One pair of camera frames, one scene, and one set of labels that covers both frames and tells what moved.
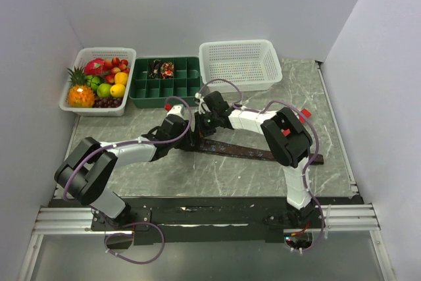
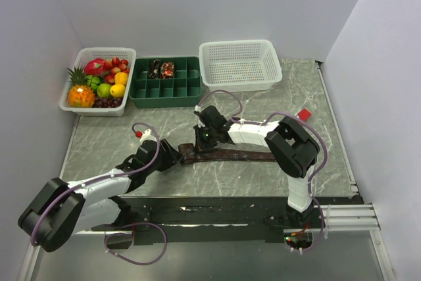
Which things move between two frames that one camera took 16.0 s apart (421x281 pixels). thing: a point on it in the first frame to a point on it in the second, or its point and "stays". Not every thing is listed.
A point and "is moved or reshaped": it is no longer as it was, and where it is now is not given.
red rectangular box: x=306 y=112 stays
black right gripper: x=201 y=131 to x=199 y=143
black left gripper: x=188 y=141 to x=172 y=156
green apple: x=103 y=90 stays
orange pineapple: x=81 y=93 stays
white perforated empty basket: x=252 y=64 stays
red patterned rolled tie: x=167 y=70 stays
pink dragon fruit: x=95 y=66 stays
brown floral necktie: x=239 y=151 is moved or reshaped
